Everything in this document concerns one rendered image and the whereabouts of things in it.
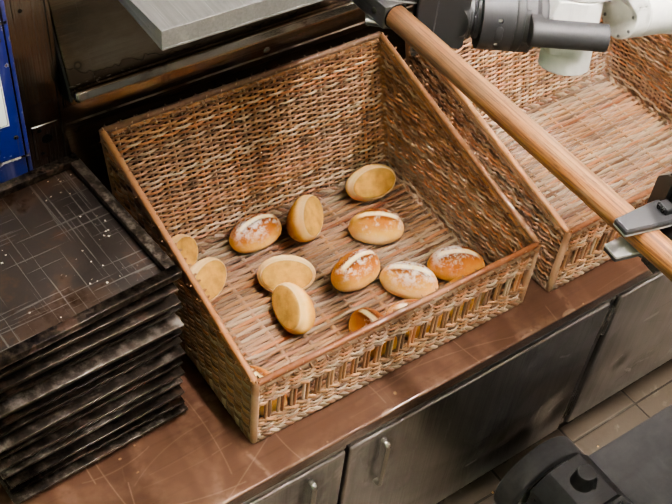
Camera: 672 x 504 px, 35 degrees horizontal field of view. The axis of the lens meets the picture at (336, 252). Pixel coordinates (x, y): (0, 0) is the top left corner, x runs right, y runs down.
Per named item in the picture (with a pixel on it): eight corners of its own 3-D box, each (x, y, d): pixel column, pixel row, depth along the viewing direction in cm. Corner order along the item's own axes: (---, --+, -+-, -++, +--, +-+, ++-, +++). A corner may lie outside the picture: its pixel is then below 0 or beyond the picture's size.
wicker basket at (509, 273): (104, 246, 183) (90, 125, 163) (366, 141, 208) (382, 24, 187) (250, 451, 157) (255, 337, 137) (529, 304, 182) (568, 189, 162)
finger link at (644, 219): (608, 220, 106) (656, 203, 108) (627, 241, 104) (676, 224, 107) (612, 209, 105) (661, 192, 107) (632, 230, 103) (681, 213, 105)
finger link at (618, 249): (619, 261, 106) (667, 244, 109) (600, 240, 108) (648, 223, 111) (615, 272, 108) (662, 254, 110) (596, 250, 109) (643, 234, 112)
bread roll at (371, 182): (402, 192, 194) (388, 190, 199) (394, 158, 193) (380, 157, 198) (355, 208, 190) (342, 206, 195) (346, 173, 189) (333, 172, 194)
